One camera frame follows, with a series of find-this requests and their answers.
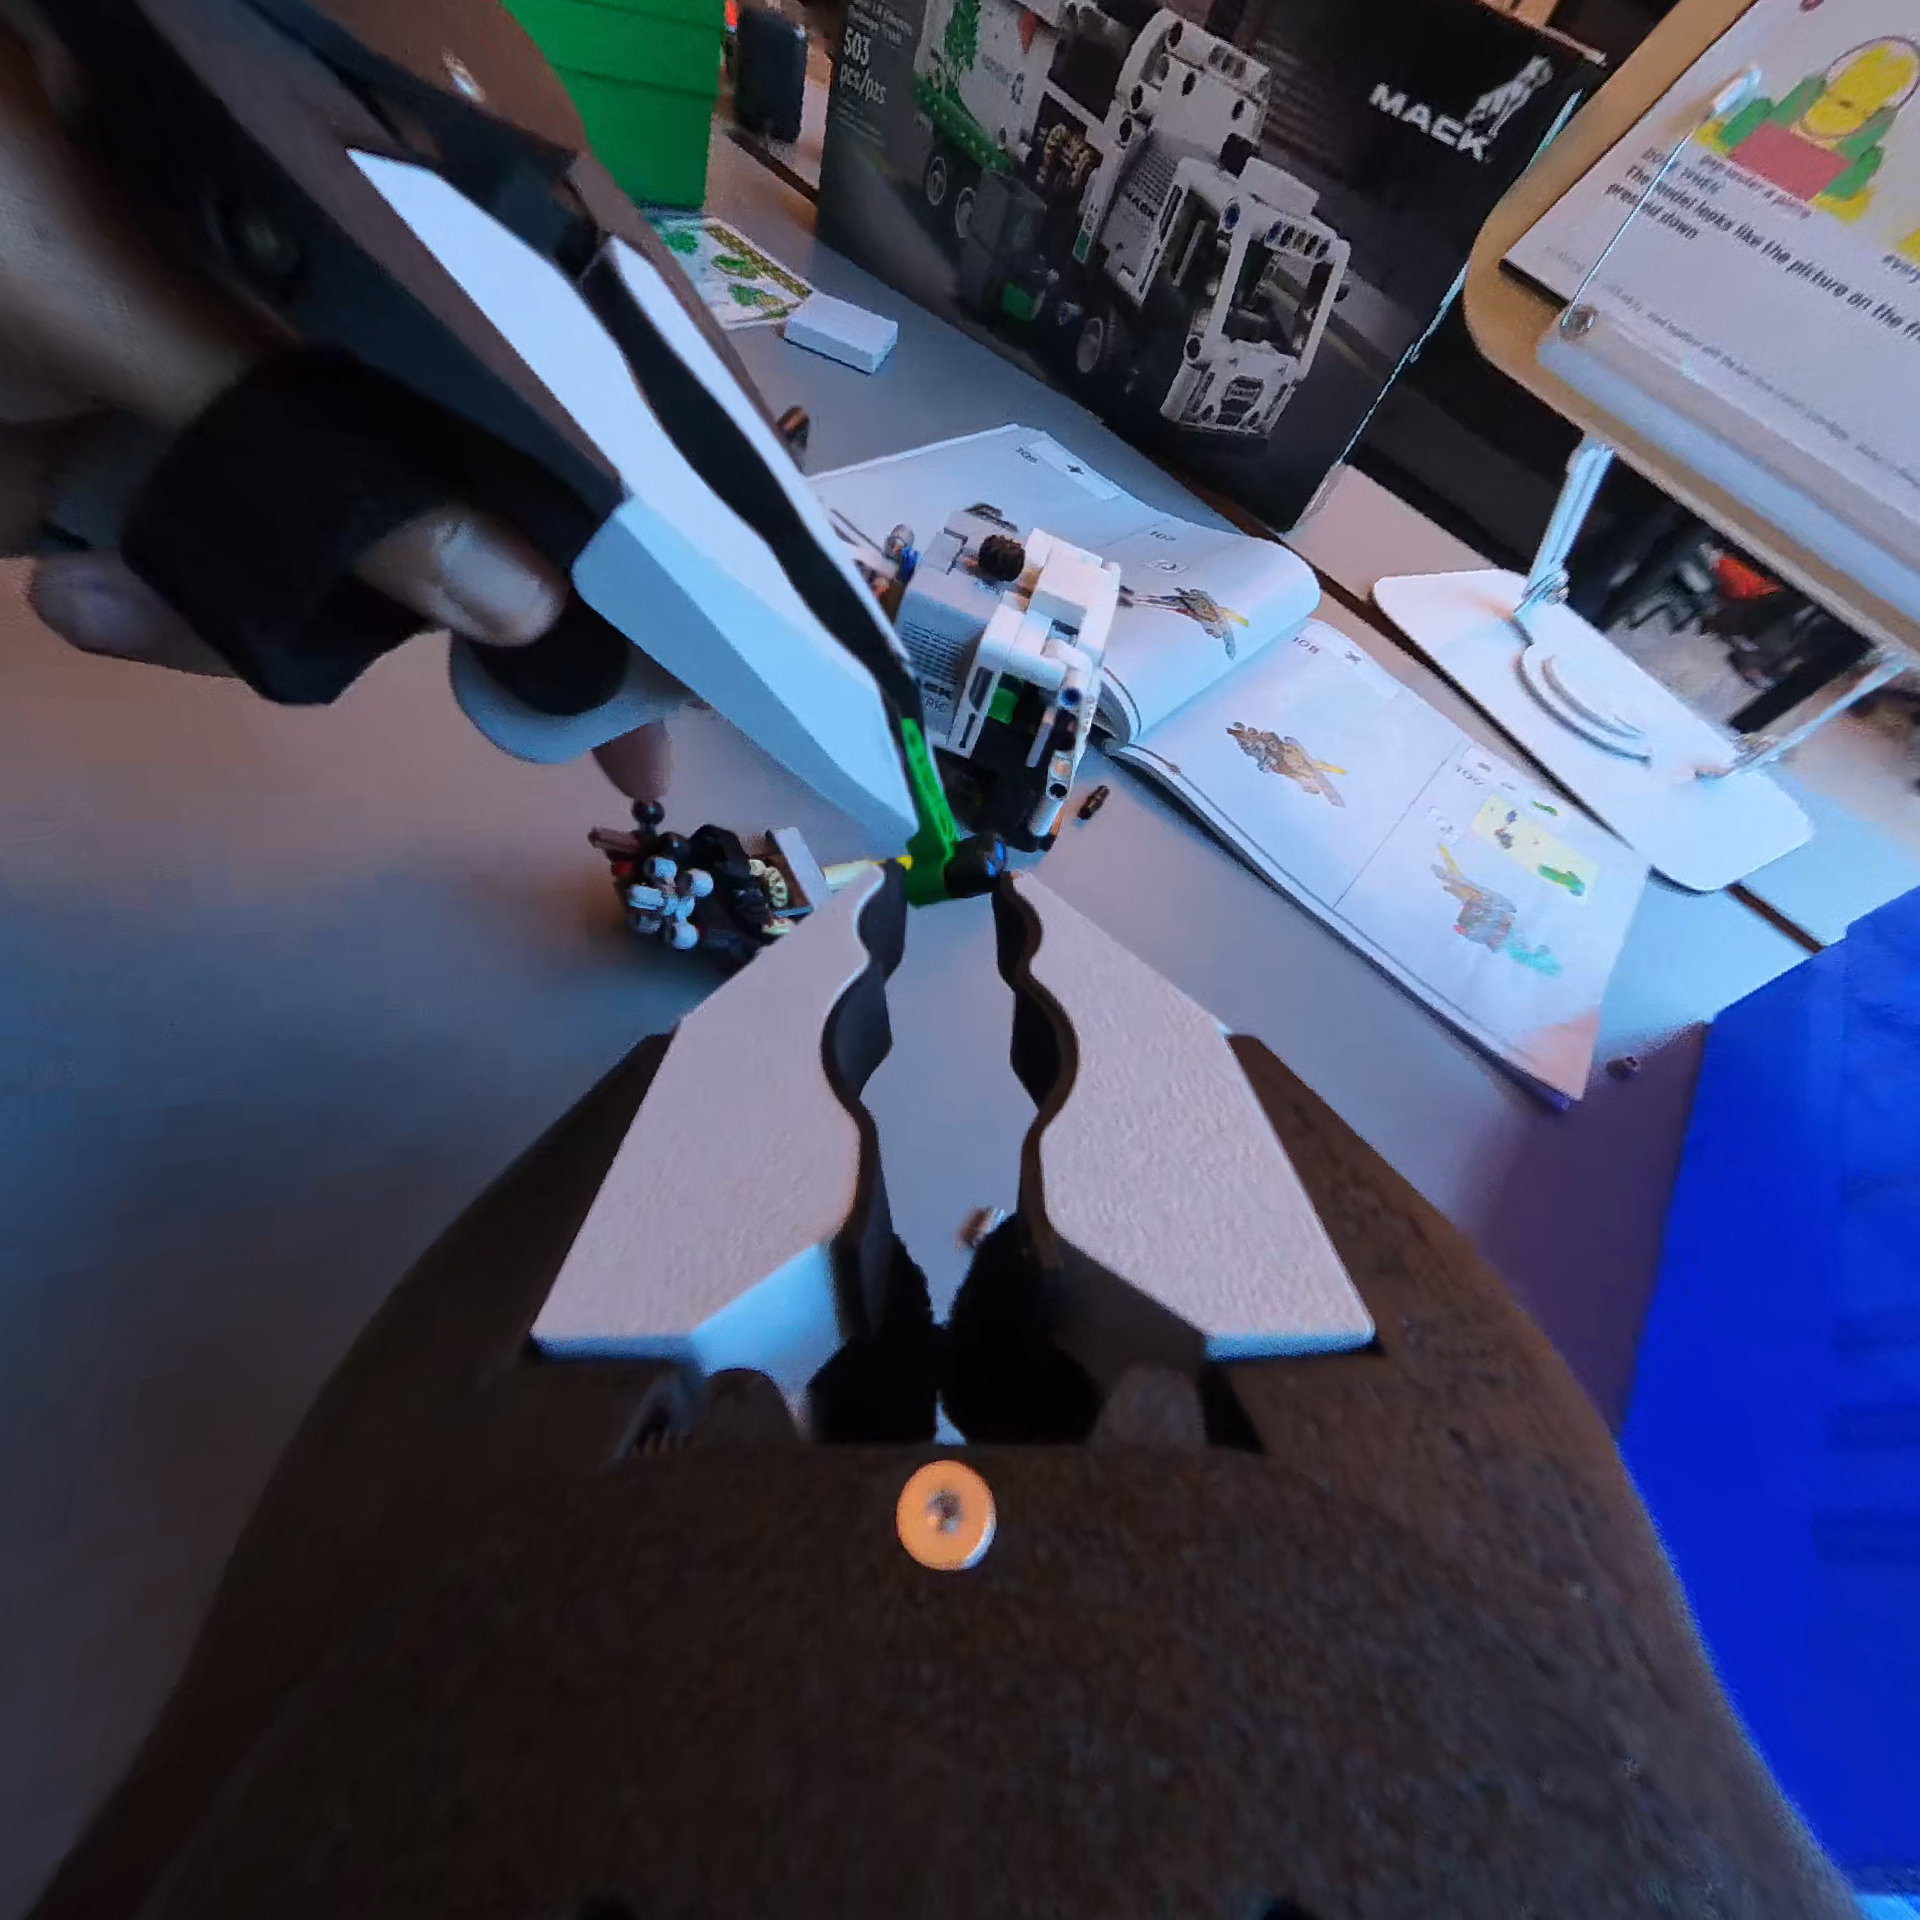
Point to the green lego beam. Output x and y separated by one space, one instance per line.
932 819

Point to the blue plastic bin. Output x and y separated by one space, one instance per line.
1787 1349

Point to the partly built lego truck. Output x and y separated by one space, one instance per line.
1004 661

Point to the black lego set box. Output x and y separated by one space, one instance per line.
1202 225

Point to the green bin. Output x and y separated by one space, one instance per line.
630 90

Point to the black lego connector blue pins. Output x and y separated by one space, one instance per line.
975 861

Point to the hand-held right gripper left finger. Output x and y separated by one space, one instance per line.
706 1171

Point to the small black lego assembly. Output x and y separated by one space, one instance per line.
706 884

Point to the small white block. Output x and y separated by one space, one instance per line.
840 329

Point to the printed instruction sheet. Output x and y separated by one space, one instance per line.
1770 225

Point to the green sticker sheet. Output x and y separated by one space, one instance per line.
735 271

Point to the person's left hand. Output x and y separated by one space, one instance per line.
451 579

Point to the lego instruction booklet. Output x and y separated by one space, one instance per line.
1350 780

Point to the dark object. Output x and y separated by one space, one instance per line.
773 59

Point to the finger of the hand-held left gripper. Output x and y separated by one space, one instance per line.
751 435
751 674

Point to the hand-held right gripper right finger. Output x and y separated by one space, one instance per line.
1186 1171

